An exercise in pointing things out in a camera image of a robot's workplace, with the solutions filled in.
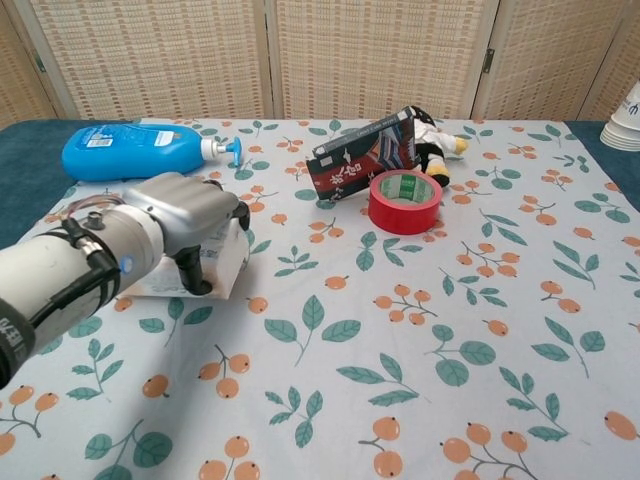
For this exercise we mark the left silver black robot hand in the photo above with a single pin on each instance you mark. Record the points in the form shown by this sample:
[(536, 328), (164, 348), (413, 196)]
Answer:
[(185, 205)]

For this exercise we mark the white rectangular box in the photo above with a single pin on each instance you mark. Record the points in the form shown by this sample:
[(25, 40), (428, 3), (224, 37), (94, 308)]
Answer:
[(227, 255)]

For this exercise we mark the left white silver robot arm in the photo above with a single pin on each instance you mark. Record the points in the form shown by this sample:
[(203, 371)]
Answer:
[(60, 265)]

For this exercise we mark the floral tablecloth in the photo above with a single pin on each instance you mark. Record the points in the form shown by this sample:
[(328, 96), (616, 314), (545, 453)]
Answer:
[(350, 325)]

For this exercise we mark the blue pump detergent bottle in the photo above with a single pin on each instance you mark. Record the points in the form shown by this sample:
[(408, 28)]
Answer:
[(130, 150)]

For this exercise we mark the dark red printed carton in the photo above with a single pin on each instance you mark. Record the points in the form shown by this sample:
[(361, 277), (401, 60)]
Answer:
[(345, 175)]

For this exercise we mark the metal screen hinge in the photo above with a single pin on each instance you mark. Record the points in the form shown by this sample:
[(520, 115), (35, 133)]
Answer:
[(39, 62), (489, 60)]

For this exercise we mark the red tape roll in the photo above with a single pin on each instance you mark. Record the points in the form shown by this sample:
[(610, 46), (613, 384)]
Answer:
[(400, 220)]

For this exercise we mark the black white plush doll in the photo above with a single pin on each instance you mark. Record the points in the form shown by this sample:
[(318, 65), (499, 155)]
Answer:
[(435, 140)]

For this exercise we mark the white paper cup stack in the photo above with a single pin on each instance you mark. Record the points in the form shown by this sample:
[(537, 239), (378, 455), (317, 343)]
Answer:
[(625, 125)]

